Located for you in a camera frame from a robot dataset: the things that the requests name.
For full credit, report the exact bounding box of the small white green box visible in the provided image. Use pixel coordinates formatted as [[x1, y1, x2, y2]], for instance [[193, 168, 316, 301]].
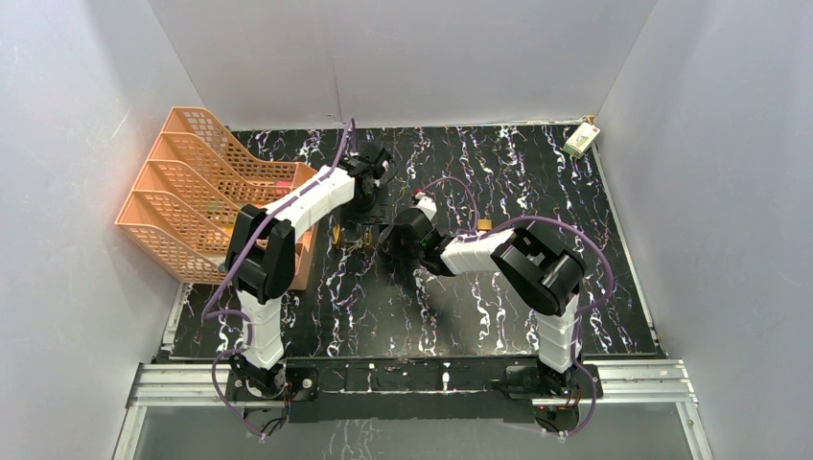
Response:
[[562, 122, 600, 158]]

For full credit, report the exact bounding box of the aluminium frame rail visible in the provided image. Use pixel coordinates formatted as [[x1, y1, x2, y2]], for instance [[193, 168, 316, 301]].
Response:
[[112, 359, 713, 459]]

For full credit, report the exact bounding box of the large brass padlock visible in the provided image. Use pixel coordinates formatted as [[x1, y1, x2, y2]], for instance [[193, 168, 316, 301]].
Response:
[[330, 224, 344, 252]]

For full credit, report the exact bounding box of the orange plastic desk organizer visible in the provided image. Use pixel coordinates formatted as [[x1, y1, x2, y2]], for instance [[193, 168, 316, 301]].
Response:
[[115, 107, 316, 285]]

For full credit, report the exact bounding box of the medium brass padlock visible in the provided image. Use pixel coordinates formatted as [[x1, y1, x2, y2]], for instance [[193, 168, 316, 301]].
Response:
[[360, 227, 376, 255]]

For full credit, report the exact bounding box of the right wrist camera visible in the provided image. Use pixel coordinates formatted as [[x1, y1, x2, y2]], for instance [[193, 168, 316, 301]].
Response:
[[411, 190, 437, 221]]

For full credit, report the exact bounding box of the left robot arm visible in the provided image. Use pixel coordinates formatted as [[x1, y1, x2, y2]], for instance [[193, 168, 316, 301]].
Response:
[[225, 144, 394, 399]]

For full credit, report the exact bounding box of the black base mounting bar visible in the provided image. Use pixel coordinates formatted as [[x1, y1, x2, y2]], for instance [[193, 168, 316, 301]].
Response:
[[224, 355, 604, 429]]

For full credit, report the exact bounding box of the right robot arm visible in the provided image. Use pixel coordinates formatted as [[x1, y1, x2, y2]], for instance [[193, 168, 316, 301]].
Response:
[[379, 195, 587, 398]]

